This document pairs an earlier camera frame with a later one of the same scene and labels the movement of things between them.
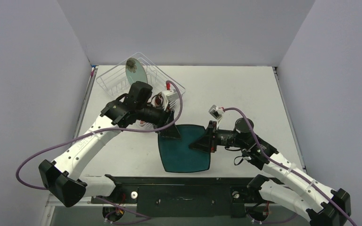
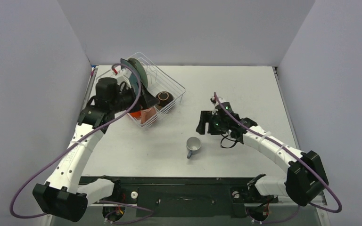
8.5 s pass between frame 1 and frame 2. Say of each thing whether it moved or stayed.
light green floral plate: stayed
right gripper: moved
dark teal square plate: moved
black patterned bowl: stayed
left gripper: moved
